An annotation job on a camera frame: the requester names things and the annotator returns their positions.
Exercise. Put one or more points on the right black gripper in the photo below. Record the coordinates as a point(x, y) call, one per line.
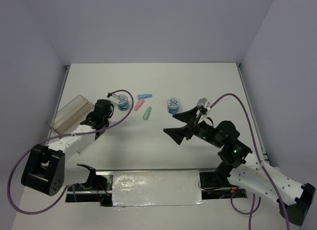
point(178, 133)

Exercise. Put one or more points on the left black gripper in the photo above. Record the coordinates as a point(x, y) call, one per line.
point(90, 115)

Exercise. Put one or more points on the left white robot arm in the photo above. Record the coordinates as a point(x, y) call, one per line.
point(46, 170)

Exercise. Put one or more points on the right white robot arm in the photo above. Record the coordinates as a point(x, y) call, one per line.
point(241, 166)

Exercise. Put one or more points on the clear brown three-compartment organizer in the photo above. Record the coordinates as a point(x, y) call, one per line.
point(66, 129)

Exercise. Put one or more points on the blue slime jar right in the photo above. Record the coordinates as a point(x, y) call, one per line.
point(173, 105)

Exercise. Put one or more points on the blue slime jar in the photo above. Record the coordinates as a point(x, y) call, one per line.
point(173, 105)
point(123, 104)

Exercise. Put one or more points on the blue slime jar left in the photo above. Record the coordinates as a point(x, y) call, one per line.
point(123, 104)

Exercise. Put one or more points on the blue translucent eraser case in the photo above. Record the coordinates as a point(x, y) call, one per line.
point(144, 96)

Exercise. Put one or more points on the white base cover plate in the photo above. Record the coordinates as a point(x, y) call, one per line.
point(156, 188)

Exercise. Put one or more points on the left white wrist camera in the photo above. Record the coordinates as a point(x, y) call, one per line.
point(113, 98)

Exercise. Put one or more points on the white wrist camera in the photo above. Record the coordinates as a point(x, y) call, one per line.
point(113, 98)
point(203, 106)

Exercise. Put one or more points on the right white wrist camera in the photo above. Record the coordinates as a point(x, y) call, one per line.
point(203, 106)

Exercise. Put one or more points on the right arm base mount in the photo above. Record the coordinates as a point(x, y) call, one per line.
point(212, 187)

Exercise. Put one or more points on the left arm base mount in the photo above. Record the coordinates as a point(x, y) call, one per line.
point(85, 184)

